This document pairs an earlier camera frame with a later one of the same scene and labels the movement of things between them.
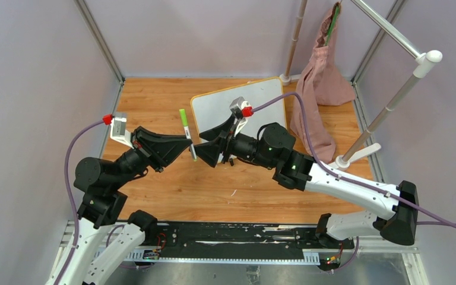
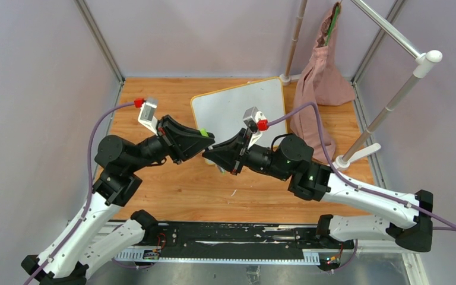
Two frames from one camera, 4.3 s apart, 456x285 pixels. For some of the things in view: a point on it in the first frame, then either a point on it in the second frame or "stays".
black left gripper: x=158 y=149 -> x=179 y=141
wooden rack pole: x=285 y=79 stays
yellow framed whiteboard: x=212 y=108 stays
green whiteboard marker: x=186 y=127 -> x=223 y=171
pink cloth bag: x=326 y=84 stays
